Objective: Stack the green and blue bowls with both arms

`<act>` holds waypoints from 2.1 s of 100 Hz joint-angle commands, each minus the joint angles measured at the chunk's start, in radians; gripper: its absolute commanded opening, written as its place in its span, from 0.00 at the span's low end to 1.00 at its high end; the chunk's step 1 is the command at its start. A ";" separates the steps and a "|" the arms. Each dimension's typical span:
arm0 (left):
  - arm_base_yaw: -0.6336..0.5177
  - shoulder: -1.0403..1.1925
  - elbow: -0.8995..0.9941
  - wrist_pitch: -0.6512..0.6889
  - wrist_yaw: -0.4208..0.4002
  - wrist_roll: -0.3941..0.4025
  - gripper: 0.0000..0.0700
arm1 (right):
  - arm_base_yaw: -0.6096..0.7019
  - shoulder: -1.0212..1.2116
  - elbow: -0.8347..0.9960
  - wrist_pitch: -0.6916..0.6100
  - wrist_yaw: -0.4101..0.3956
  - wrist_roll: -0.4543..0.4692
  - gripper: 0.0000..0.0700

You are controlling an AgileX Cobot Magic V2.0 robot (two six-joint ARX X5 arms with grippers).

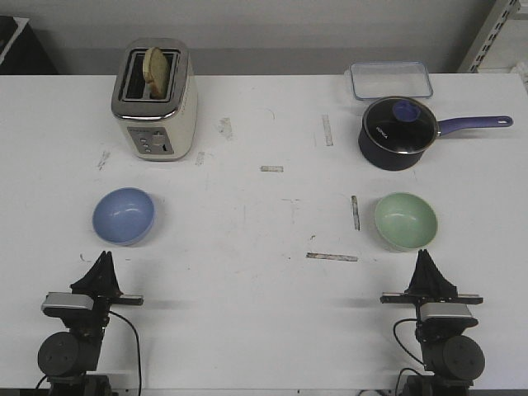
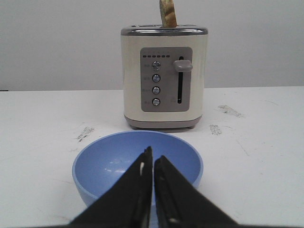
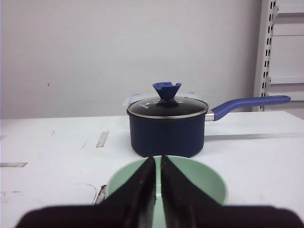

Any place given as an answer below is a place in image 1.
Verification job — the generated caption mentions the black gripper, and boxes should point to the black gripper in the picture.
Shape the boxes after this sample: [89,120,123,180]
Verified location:
[70,251,144,328]
[379,249,483,317]

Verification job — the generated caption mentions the blue bowl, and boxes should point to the blue bowl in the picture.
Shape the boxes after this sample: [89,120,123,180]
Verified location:
[92,187,156,246]

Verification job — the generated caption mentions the green bowl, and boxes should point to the green bowl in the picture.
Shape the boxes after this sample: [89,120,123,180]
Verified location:
[374,192,438,252]

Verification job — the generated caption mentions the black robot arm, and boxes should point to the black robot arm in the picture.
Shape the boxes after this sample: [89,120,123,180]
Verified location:
[379,249,485,395]
[37,251,144,395]

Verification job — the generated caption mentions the dark blue saucepan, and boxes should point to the dark blue saucepan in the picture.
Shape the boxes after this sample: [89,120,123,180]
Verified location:
[358,96,513,172]

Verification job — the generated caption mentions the glass pot lid blue knob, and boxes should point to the glass pot lid blue knob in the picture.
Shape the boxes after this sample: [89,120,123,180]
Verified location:
[363,96,439,154]

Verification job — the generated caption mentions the cream two-slot toaster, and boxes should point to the cream two-slot toaster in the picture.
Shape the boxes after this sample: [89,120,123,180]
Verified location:
[111,38,198,162]

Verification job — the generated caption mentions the clear plastic food container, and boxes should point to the clear plastic food container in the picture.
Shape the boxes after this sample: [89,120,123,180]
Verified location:
[348,61,433,101]

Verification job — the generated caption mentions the slice of toast bread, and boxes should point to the slice of toast bread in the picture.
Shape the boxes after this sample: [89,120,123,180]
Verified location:
[142,47,170,99]

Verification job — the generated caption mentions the white metal shelf upright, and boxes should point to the white metal shelf upright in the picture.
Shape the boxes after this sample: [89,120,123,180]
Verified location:
[456,1,527,73]

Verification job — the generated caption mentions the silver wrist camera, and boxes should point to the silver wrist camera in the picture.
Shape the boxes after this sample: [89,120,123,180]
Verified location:
[419,303,479,332]
[40,292,94,318]

